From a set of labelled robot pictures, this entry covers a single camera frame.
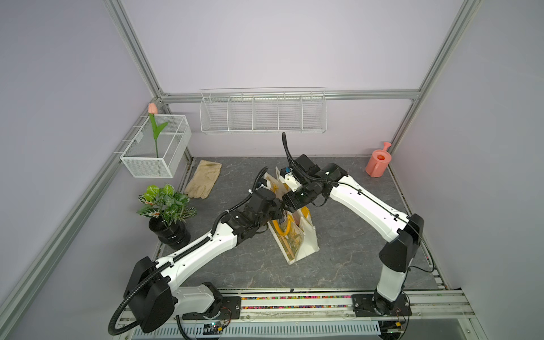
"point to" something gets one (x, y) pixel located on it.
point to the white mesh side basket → (139, 157)
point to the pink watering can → (377, 163)
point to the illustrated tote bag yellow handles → (294, 231)
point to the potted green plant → (169, 211)
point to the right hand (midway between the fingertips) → (289, 202)
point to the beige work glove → (204, 180)
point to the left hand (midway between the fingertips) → (282, 205)
